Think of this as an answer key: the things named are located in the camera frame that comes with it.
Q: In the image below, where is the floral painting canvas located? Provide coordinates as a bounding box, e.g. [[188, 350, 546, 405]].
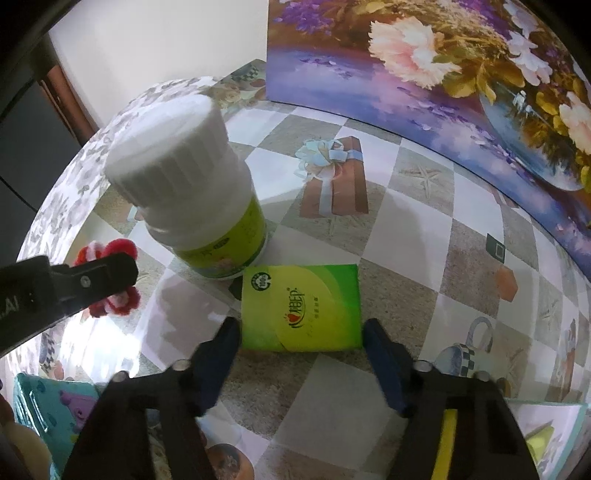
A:
[[266, 1, 590, 272]]

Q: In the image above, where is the red pink yarn flower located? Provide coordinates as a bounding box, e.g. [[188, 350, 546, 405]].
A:
[[74, 238, 140, 318]]

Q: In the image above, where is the teal plastic toy case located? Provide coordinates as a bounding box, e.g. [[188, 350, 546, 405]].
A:
[[13, 373, 98, 479]]

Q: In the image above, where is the green tissue pack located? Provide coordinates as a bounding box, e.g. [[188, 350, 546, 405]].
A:
[[240, 264, 363, 352]]

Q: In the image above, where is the white capped plastic bottle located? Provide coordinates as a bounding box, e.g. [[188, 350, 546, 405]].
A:
[[104, 94, 266, 279]]

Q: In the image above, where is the mint white storage tray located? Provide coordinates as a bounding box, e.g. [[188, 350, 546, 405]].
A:
[[507, 399, 590, 479]]

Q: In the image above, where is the yellow green sponge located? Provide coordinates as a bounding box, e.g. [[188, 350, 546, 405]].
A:
[[431, 409, 458, 480]]

